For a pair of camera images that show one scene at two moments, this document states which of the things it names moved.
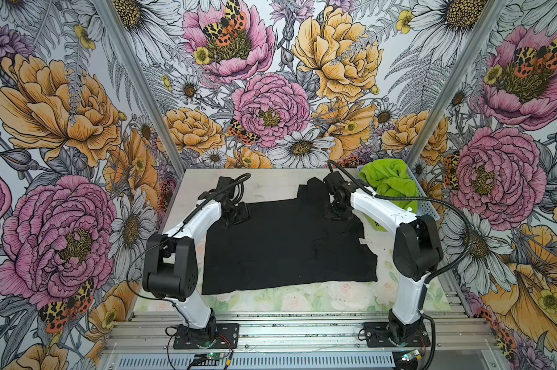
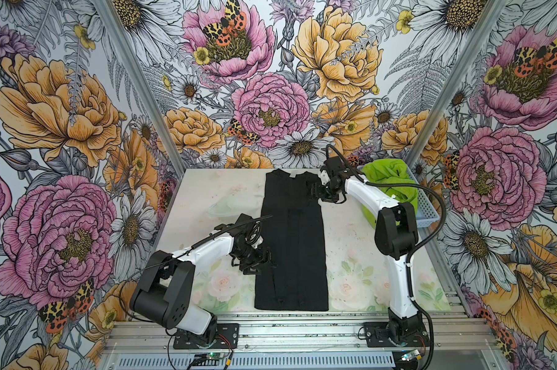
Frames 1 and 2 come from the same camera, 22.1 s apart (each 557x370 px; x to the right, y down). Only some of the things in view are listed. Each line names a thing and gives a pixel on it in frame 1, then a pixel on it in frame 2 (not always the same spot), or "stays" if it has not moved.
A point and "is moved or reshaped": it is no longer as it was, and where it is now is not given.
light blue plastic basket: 425,208 stays
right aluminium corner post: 460,85 stays
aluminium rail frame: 298,334 stays
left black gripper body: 237,215 -> 251,257
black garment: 285,243 is moved or reshaped
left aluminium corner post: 110,16 stays
